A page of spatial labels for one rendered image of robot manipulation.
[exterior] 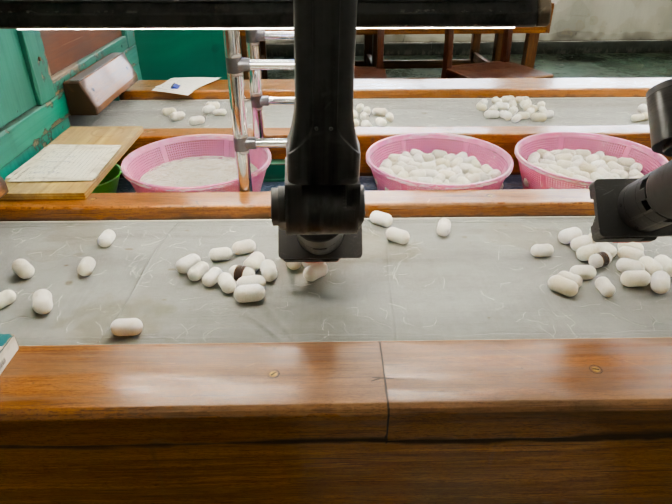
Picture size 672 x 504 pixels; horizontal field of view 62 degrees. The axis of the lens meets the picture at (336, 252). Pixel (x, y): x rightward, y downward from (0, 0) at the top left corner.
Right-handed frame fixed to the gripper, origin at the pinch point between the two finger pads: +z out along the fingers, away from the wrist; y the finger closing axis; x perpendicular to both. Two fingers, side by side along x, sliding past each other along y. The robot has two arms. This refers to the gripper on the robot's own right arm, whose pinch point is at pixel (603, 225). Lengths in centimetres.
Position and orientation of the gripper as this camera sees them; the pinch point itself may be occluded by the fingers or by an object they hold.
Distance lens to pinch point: 77.6
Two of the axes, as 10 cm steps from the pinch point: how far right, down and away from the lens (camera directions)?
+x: 0.2, 9.8, -1.8
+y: -10.0, 0.2, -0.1
